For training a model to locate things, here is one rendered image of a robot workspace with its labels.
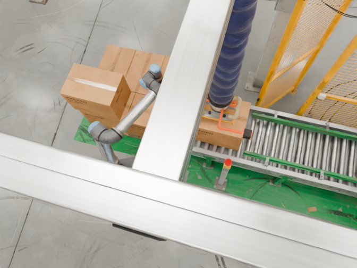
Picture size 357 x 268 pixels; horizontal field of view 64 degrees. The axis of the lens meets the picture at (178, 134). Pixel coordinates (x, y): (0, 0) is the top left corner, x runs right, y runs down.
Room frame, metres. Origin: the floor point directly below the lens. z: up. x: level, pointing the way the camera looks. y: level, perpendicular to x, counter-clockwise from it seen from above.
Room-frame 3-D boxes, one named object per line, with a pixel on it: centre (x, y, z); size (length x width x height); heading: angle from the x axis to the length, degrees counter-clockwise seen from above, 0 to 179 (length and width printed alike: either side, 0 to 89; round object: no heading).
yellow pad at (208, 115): (1.07, -0.39, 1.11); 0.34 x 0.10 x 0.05; 65
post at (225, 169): (0.62, -0.40, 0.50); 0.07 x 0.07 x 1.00; 64
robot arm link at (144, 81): (1.31, 0.17, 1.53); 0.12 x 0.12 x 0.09; 41
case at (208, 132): (1.15, -0.43, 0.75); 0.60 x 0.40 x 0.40; 63
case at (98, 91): (1.78, 0.83, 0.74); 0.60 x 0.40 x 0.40; 63
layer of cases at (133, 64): (1.89, 0.37, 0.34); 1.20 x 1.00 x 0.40; 64
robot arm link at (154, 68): (1.39, 0.09, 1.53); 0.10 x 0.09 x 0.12; 131
